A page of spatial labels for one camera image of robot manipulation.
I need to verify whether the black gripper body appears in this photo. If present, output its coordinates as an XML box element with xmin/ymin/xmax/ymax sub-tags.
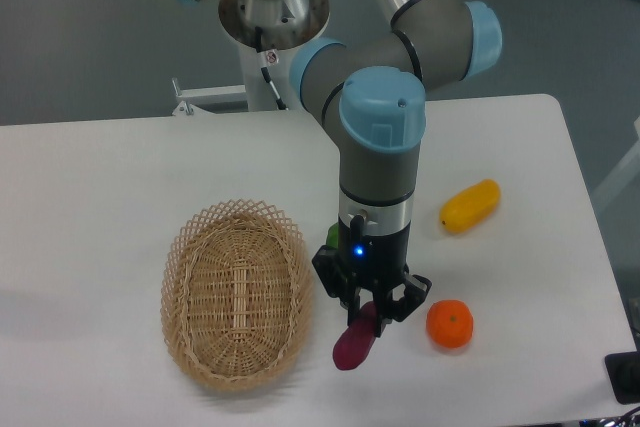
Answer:
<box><xmin>338</xmin><ymin>220</ymin><xmax>410</xmax><ymax>298</ymax></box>

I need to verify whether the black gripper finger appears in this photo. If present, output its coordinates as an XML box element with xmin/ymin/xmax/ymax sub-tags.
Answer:
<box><xmin>373</xmin><ymin>272</ymin><xmax>432</xmax><ymax>338</ymax></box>
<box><xmin>312</xmin><ymin>245</ymin><xmax>365</xmax><ymax>327</ymax></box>

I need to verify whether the purple sweet potato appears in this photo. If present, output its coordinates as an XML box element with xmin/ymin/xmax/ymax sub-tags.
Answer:
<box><xmin>332</xmin><ymin>301</ymin><xmax>377</xmax><ymax>371</ymax></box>

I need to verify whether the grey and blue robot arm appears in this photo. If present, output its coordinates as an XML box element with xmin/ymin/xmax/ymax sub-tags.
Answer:
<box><xmin>180</xmin><ymin>0</ymin><xmax>502</xmax><ymax>334</ymax></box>

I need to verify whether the oval woven wicker basket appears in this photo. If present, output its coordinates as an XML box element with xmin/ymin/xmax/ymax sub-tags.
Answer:
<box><xmin>160</xmin><ymin>199</ymin><xmax>314</xmax><ymax>393</ymax></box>

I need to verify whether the green fruit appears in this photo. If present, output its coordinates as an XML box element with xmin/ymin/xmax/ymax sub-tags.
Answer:
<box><xmin>325</xmin><ymin>222</ymin><xmax>339</xmax><ymax>249</ymax></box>

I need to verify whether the orange mandarin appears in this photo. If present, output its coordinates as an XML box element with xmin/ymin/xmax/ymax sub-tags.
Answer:
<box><xmin>426</xmin><ymin>299</ymin><xmax>474</xmax><ymax>349</ymax></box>

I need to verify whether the yellow mango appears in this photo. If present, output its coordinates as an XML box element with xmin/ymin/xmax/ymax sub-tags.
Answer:
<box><xmin>439</xmin><ymin>179</ymin><xmax>501</xmax><ymax>234</ymax></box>

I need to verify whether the black device at table edge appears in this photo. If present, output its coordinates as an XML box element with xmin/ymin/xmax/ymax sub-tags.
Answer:
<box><xmin>604</xmin><ymin>351</ymin><xmax>639</xmax><ymax>405</ymax></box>

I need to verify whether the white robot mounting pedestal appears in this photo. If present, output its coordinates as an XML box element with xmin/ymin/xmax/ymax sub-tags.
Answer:
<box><xmin>172</xmin><ymin>44</ymin><xmax>302</xmax><ymax>116</ymax></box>

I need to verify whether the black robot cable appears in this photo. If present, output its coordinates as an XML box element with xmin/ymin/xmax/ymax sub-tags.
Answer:
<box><xmin>253</xmin><ymin>26</ymin><xmax>289</xmax><ymax>112</ymax></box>

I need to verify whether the white frame at right edge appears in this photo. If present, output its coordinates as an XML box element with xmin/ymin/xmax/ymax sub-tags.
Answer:
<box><xmin>591</xmin><ymin>117</ymin><xmax>640</xmax><ymax>212</ymax></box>

